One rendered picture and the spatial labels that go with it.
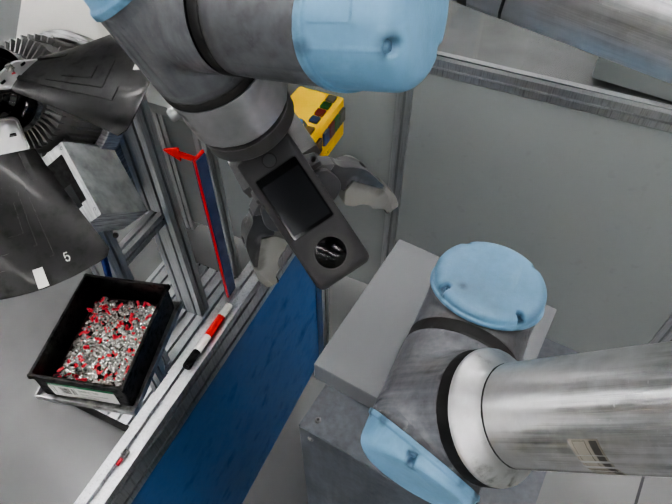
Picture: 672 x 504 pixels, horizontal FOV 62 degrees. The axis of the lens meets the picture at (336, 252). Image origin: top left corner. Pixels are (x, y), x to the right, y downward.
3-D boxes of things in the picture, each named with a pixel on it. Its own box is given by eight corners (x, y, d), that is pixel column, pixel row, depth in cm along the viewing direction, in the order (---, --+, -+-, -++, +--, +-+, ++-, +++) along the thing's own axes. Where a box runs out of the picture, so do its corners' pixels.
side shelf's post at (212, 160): (233, 274, 218) (191, 86, 154) (242, 277, 216) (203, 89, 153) (227, 281, 215) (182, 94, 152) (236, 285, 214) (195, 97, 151)
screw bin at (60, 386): (96, 294, 111) (84, 272, 106) (178, 305, 110) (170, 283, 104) (42, 395, 97) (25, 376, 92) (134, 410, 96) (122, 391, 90)
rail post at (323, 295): (319, 366, 192) (311, 202, 132) (329, 370, 191) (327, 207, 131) (314, 376, 189) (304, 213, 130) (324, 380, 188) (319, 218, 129)
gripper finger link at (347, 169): (385, 163, 51) (311, 147, 45) (394, 174, 50) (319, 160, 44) (357, 201, 53) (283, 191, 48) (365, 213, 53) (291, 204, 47)
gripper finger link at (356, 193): (388, 153, 57) (320, 137, 51) (419, 192, 54) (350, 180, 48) (372, 176, 59) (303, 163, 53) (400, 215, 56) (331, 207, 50)
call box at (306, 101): (301, 127, 120) (298, 84, 112) (344, 140, 118) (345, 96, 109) (264, 173, 111) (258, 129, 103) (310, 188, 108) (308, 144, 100)
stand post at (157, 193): (192, 311, 206) (85, 0, 119) (213, 320, 204) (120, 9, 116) (185, 321, 204) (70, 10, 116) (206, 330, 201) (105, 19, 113)
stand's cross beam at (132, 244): (154, 219, 162) (150, 209, 159) (165, 223, 161) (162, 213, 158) (111, 265, 151) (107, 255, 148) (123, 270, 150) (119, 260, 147)
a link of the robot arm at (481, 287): (530, 319, 69) (568, 250, 58) (499, 414, 61) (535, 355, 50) (437, 282, 72) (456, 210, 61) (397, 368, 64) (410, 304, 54)
